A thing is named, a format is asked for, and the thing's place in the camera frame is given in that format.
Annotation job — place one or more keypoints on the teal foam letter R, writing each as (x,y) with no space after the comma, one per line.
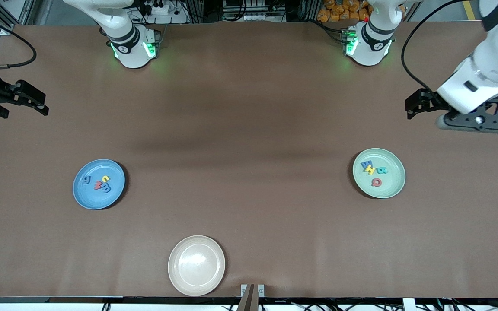
(382,170)

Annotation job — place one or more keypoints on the aluminium table edge rail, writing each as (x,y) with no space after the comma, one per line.
(102,300)

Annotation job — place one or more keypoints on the camera stand bracket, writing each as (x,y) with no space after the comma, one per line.
(252,293)

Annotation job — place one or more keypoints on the red foam letter w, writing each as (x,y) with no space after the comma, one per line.
(97,185)

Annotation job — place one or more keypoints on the beige plate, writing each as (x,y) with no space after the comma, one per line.
(196,265)

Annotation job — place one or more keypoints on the blue foam capital M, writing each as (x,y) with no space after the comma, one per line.
(366,164)

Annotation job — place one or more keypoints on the orange bagged items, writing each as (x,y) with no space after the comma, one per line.
(339,11)

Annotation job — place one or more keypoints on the blue foam lowercase m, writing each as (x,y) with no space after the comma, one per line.
(107,188)

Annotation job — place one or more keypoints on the pink foam letter Q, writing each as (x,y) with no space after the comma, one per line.
(376,182)

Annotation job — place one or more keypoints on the green plate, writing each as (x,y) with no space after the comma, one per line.
(391,190)

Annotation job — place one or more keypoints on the white power strip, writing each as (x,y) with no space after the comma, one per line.
(162,8)

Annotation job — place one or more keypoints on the blue plate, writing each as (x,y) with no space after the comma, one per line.
(102,201)

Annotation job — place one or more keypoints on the black electronics box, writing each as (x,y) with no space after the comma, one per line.
(253,8)

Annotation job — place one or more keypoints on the blue foam letter g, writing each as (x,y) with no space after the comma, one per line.
(86,179)

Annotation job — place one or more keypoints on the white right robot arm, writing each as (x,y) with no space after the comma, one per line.
(128,43)

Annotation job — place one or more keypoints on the yellow foam letter H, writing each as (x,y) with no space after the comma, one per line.
(371,170)

